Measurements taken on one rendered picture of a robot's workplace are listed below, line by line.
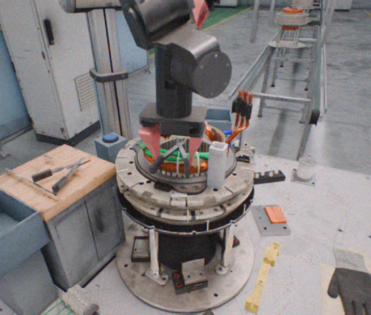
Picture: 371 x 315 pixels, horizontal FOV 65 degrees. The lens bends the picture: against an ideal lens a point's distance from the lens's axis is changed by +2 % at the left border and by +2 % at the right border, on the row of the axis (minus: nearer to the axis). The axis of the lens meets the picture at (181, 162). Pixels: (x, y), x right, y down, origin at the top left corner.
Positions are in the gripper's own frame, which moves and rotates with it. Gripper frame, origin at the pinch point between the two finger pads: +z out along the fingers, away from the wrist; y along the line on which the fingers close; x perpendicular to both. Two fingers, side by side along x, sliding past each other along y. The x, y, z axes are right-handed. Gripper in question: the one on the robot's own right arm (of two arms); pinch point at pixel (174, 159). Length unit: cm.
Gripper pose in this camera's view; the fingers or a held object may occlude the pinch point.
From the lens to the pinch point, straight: 51.5
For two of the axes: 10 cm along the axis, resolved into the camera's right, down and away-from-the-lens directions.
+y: 9.8, 1.1, -1.4
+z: -0.2, 8.5, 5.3
